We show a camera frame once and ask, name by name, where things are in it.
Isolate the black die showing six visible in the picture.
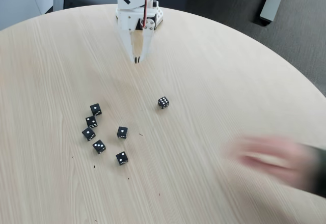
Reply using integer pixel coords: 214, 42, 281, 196
157, 96, 170, 110

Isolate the person's hand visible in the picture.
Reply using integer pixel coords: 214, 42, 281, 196
224, 134, 316, 191

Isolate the black die with white dots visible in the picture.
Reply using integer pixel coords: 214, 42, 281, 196
92, 139, 107, 155
81, 127, 97, 142
85, 116, 98, 129
116, 151, 129, 166
117, 126, 129, 140
90, 103, 103, 117

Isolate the white cabinet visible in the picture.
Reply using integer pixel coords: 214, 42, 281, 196
0, 0, 64, 31

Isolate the grey desk leg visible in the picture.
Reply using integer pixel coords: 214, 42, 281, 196
259, 0, 290, 26

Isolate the red servo cable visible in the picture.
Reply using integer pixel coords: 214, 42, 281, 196
126, 0, 169, 29

